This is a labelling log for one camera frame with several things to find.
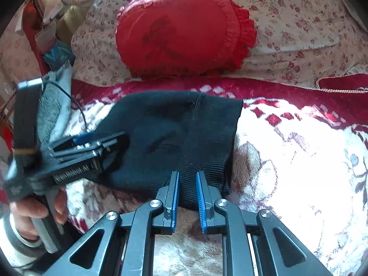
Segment black knit pants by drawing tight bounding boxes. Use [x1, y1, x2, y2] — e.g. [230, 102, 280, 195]
[92, 91, 243, 210]

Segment person's left hand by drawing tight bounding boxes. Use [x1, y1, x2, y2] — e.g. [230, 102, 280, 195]
[10, 187, 69, 242]

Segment grey white fleece blanket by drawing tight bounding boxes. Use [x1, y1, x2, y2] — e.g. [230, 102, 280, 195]
[37, 61, 73, 145]

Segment teal patterned bag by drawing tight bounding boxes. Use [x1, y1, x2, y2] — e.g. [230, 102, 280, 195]
[42, 40, 75, 71]

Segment red white floral fleece blanket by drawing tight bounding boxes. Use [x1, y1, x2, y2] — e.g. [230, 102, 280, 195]
[66, 74, 367, 275]

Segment red ruffled round pillow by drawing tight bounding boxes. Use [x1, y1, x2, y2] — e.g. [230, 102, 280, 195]
[115, 0, 257, 78]

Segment floral beige quilt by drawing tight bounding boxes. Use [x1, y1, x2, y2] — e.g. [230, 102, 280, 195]
[71, 0, 367, 87]

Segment black cable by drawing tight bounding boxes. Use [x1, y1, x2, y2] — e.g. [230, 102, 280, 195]
[42, 80, 89, 134]

